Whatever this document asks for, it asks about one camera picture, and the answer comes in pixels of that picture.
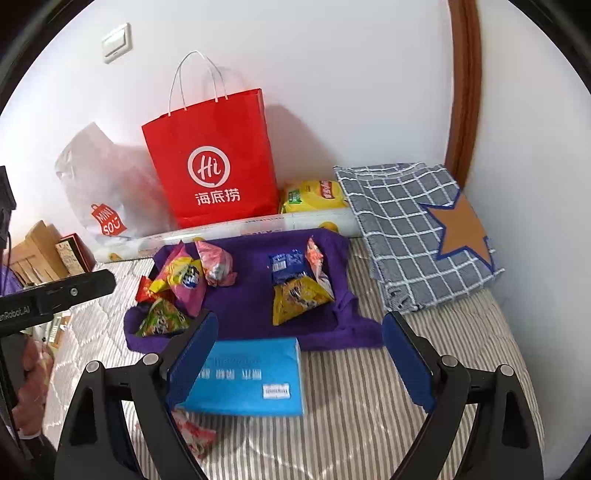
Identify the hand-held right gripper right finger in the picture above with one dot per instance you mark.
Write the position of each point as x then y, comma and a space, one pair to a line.
406, 360

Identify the white plastic bag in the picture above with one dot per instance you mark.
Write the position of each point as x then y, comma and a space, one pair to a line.
106, 184

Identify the white lemon print roll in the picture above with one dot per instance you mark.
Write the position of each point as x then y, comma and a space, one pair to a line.
277, 224

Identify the red paper bag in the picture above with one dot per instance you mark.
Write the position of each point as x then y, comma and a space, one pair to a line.
207, 152

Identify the yellow chip bag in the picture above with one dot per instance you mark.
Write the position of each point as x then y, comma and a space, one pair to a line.
309, 196

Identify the pink yellow snack packet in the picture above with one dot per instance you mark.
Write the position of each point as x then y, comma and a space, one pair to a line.
182, 277

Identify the white light switch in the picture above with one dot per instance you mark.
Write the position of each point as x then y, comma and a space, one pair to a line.
116, 44

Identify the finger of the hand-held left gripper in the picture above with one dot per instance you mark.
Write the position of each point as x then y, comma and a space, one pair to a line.
74, 288

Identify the person's left forearm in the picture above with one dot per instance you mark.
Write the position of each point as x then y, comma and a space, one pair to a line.
39, 450

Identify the blue tissue pack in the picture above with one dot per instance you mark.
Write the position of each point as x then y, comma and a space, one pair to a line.
249, 369

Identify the pink white snack packet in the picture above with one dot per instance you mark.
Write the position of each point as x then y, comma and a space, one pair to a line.
196, 436

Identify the light wooden furniture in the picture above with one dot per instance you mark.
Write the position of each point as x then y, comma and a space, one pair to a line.
37, 254

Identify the purple towel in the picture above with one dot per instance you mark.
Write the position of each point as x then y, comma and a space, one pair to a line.
249, 304

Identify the orange white snack packet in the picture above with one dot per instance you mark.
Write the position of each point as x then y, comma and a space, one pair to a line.
317, 258

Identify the person's left hand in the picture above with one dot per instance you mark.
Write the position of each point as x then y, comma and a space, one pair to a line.
34, 374

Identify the blue snack packet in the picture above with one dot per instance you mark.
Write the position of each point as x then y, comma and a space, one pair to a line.
286, 265

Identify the small patterned box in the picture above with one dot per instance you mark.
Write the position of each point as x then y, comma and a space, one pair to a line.
69, 256

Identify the grey checked folded blanket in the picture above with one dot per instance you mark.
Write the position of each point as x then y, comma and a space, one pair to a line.
397, 240

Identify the purple cloth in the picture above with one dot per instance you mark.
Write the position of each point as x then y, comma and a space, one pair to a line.
9, 281

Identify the red candy packet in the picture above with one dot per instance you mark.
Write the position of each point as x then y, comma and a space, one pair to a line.
147, 290

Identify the green snack packet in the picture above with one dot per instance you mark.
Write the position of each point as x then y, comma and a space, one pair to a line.
161, 321

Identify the brown wooden bed frame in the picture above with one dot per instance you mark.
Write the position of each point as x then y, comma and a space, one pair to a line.
464, 92

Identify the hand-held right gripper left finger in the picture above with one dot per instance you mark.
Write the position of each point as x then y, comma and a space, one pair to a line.
194, 355

